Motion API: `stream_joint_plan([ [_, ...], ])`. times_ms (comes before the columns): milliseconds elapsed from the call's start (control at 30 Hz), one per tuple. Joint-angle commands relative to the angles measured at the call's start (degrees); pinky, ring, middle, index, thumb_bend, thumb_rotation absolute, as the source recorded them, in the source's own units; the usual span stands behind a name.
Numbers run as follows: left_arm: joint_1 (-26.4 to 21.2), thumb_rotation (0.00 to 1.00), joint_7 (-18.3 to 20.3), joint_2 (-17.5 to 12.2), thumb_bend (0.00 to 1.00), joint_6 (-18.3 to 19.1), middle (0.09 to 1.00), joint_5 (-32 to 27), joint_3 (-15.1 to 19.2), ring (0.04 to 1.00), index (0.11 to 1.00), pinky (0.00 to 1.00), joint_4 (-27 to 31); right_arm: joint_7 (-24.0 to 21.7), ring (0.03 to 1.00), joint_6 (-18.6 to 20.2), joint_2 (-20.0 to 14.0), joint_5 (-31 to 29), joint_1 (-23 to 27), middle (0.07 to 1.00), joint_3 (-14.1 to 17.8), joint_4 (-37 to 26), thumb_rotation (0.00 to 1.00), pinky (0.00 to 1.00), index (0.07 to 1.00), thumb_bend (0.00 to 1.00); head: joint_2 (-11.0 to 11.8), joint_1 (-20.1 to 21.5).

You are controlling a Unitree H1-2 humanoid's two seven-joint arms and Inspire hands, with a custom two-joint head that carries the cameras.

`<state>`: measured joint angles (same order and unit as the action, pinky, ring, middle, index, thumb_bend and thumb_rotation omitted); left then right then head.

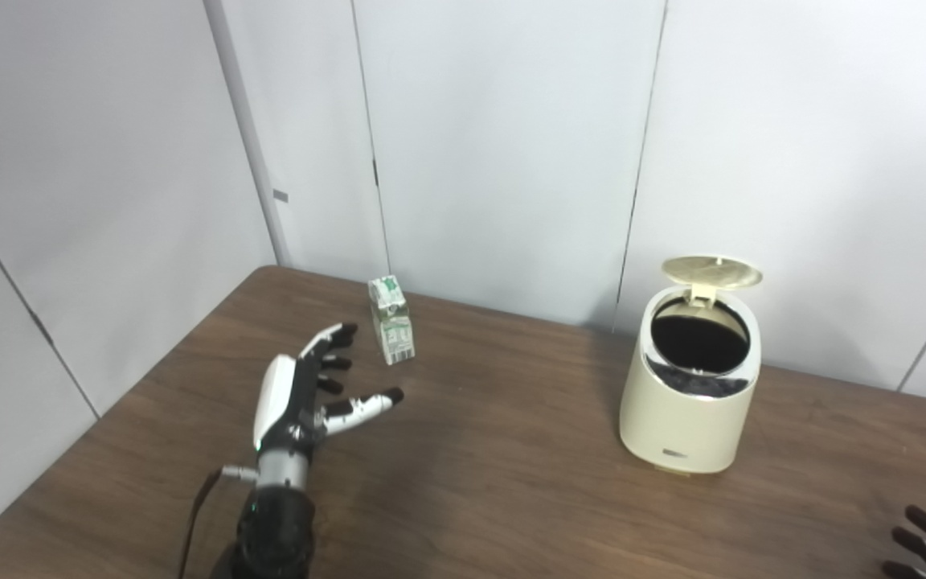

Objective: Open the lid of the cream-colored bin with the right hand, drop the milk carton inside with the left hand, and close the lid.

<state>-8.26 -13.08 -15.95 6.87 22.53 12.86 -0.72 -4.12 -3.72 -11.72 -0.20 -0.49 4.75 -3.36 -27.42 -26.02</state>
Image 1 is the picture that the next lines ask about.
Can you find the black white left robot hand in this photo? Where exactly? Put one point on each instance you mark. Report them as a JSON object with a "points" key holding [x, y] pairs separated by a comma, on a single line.
{"points": [[278, 398]]}

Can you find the green white milk carton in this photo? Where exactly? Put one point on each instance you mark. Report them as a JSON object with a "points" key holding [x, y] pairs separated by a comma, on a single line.
{"points": [[392, 322]]}

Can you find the cream-colored bin body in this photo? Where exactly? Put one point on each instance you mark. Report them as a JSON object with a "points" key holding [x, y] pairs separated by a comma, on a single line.
{"points": [[680, 418]]}

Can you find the cream round bin lid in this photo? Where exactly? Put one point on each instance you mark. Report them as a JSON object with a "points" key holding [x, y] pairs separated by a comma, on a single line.
{"points": [[712, 272]]}

